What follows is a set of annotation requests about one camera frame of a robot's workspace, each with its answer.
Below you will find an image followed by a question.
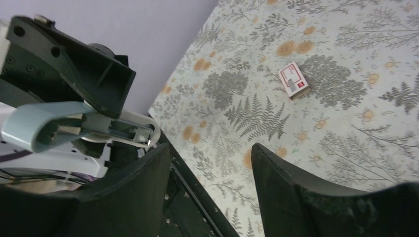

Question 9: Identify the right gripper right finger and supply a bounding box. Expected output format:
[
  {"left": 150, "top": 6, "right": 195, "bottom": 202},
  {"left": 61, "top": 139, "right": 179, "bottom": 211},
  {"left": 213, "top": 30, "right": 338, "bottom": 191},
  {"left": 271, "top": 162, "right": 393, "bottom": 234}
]
[{"left": 251, "top": 143, "right": 419, "bottom": 237}]

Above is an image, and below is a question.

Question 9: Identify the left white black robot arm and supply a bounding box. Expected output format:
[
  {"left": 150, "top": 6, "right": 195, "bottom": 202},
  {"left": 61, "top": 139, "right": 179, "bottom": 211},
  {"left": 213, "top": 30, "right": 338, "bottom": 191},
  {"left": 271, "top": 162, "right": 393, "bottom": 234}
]
[{"left": 0, "top": 15, "right": 138, "bottom": 181}]

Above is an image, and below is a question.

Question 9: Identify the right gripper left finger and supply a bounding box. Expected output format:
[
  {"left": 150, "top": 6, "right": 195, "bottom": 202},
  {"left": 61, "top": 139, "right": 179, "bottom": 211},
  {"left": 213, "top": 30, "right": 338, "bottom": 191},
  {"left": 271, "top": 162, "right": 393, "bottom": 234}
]
[{"left": 0, "top": 143, "right": 171, "bottom": 237}]

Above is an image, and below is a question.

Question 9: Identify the floral patterned table mat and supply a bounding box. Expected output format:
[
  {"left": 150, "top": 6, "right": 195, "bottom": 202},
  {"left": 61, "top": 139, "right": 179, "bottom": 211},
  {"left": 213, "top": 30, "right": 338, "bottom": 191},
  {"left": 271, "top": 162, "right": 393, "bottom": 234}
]
[{"left": 149, "top": 0, "right": 419, "bottom": 237}]

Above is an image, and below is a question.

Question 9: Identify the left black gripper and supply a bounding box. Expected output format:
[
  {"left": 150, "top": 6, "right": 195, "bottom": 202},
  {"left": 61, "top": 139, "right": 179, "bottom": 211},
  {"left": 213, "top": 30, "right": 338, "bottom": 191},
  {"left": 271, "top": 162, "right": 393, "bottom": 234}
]
[{"left": 0, "top": 15, "right": 136, "bottom": 118}]

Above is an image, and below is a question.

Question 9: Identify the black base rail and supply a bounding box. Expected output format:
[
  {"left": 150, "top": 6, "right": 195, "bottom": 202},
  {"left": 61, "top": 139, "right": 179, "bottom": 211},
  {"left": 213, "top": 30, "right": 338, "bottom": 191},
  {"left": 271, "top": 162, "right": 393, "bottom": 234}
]
[{"left": 159, "top": 134, "right": 238, "bottom": 237}]

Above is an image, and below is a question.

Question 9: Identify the red white staple box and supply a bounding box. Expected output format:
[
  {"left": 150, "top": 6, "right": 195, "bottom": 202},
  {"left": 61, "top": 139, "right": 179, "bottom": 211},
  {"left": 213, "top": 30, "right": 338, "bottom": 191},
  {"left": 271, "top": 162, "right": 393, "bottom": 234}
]
[{"left": 278, "top": 61, "right": 311, "bottom": 100}]

